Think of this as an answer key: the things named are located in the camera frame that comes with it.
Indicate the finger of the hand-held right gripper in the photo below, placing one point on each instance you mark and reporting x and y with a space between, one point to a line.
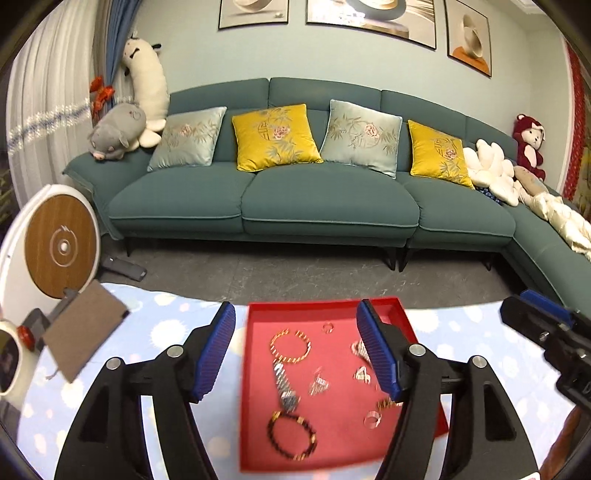
549 304
526 318

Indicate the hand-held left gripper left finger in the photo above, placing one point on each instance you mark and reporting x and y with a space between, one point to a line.
214 350

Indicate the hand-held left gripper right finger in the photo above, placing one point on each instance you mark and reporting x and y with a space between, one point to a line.
376 355

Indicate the red jewelry tray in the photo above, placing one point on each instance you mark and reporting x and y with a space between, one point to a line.
258 369

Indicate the person's right forearm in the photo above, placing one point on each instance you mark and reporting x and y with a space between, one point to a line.
565 443

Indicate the gold and black trinket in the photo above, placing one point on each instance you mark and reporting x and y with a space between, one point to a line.
385 405

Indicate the light blue printed blanket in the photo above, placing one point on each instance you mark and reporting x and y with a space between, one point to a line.
152 332

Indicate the silver earrings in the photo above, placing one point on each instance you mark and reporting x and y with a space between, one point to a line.
318 385

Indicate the silver watch band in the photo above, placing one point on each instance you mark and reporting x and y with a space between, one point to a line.
282 381

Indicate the cream satin quilt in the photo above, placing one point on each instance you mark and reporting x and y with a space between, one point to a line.
568 221

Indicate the beige pillow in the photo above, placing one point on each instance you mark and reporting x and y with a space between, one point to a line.
531 184

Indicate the grey pedal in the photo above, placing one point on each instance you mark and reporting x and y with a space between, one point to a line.
124 268

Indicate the blue patterned cloth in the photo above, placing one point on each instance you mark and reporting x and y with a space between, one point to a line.
489 194

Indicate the brown pad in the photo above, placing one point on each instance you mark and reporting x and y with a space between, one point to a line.
83 327

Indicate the white petal plush cushion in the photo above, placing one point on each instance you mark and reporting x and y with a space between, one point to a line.
489 166

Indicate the red plush monkey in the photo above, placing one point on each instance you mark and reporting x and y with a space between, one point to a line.
528 147

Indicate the green sofa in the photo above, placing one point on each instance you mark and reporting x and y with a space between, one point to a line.
323 203

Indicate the yellow embroidered cushion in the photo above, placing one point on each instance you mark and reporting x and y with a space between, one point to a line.
438 154
274 138

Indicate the white machine with wooden disc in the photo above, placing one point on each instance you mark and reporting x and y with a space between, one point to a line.
60 244

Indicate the white device with red knob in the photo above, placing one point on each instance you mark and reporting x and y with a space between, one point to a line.
23 369

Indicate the pale blue embroidered cushion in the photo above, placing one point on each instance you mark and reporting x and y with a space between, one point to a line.
360 136
187 138

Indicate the grey plush pig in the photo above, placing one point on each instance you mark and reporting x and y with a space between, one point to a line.
117 131

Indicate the white plush animal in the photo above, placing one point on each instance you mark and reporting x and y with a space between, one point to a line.
147 78

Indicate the red curtain ornament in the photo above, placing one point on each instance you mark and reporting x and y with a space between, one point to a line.
101 92

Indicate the white sheer curtain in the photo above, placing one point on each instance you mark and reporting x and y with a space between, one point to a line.
51 83

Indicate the blue curtain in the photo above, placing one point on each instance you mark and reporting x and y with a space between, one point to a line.
122 23

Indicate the red wall hanging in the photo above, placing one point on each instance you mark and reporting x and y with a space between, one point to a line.
577 115

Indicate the wide framed wall picture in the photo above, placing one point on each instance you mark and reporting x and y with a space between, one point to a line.
369 18

